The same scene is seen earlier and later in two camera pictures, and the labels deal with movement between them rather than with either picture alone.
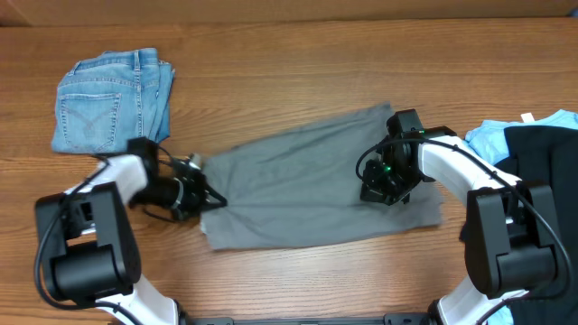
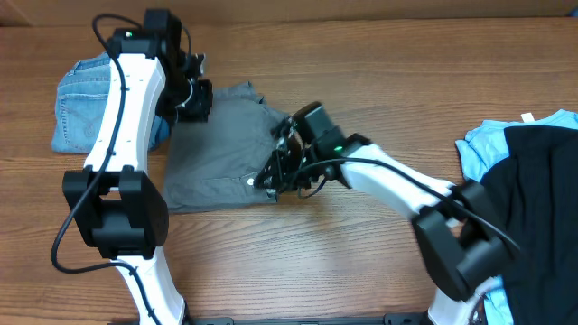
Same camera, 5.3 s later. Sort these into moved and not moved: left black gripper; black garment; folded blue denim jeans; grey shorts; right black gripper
Moved: grey shorts; right black gripper; left black gripper
Not moved: folded blue denim jeans; black garment
